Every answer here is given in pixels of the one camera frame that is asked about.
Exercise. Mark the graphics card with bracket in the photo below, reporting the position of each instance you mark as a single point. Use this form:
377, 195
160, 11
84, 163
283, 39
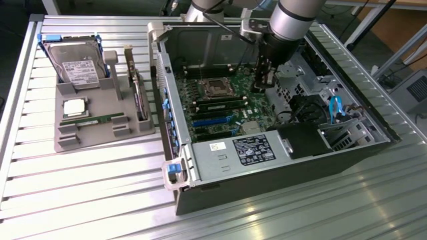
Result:
136, 85

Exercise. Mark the silver hard disk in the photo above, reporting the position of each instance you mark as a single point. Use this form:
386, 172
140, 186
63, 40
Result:
75, 65

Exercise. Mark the green motherboard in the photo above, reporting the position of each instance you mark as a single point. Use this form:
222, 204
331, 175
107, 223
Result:
241, 100

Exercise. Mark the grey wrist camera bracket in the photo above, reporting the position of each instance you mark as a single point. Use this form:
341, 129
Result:
251, 28

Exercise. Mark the grey desktop computer tower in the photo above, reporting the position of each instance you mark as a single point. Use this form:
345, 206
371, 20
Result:
410, 90

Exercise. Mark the grey power supply unit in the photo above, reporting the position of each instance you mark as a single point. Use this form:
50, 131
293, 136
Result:
241, 153

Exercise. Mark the installed green RAM stick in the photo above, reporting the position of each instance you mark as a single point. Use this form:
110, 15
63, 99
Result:
222, 106

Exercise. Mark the wooden desk with white legs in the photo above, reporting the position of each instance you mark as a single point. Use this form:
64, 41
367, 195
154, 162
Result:
387, 22

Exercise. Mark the silver chipset heatsink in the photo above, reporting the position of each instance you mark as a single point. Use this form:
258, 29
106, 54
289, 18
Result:
251, 126

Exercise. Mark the metal CPU socket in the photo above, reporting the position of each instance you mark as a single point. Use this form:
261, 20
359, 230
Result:
217, 87

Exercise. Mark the blue expansion slot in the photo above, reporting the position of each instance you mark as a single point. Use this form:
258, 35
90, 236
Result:
214, 120

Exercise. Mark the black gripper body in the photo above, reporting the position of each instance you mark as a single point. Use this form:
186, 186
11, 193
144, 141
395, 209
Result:
278, 48

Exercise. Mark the blue disk carrier frame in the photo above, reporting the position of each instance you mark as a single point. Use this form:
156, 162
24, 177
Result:
42, 47

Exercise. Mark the metal disk bay cage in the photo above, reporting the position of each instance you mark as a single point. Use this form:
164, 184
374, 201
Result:
294, 85

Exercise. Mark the loose green RAM stick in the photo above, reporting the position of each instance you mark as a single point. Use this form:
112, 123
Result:
96, 119

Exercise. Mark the blue case latch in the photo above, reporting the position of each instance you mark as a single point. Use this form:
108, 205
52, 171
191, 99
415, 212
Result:
172, 168

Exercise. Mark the silver CPU chip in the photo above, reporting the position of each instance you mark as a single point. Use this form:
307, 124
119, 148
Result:
76, 108

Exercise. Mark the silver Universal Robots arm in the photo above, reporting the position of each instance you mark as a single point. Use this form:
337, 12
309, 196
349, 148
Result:
294, 17

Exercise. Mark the black open PC case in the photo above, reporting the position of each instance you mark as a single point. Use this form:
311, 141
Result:
301, 175

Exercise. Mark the grey plastic parts rack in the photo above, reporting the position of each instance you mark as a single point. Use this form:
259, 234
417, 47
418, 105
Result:
100, 135

